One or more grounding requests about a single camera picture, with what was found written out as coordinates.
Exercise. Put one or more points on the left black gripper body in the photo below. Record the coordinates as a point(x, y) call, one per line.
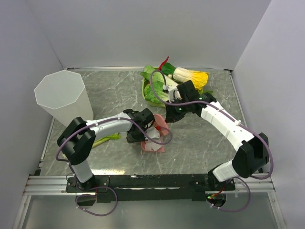
point(133, 136)

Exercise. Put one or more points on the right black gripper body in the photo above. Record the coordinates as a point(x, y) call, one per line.
point(178, 112)

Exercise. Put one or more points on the pink hand brush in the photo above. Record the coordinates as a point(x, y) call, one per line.
point(160, 124)

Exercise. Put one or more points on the pink plastic dustpan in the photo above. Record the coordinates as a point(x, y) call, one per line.
point(162, 149)

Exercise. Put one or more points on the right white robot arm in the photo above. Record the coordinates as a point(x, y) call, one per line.
point(251, 152)

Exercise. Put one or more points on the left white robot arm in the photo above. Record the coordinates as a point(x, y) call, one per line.
point(76, 141)

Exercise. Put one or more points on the green plastic tray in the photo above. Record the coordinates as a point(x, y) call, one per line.
point(172, 76)

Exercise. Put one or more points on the yellow leaf napa cabbage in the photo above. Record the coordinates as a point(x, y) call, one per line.
point(198, 78)

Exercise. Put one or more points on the front green lettuce head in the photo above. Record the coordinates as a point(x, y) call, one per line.
point(150, 97)

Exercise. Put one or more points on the large paper scrap by bin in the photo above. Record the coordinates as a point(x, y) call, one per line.
point(152, 146)

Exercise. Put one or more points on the dark green leafy vegetable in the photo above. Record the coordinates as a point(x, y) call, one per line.
point(167, 68)

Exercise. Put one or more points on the long green romaine lettuce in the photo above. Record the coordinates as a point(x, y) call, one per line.
point(157, 76)

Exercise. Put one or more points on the celery stalk toy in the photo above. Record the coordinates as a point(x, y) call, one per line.
point(115, 136)

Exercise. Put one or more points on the red chili pepper toy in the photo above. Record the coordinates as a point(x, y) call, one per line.
point(162, 64)

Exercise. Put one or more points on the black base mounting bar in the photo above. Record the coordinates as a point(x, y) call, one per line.
point(149, 187)

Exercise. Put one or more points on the translucent white trash bin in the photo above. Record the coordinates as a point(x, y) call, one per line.
point(63, 95)

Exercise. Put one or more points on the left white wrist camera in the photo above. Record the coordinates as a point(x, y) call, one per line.
point(152, 134)

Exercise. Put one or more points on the aluminium frame rail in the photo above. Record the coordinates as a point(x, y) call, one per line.
point(56, 185)

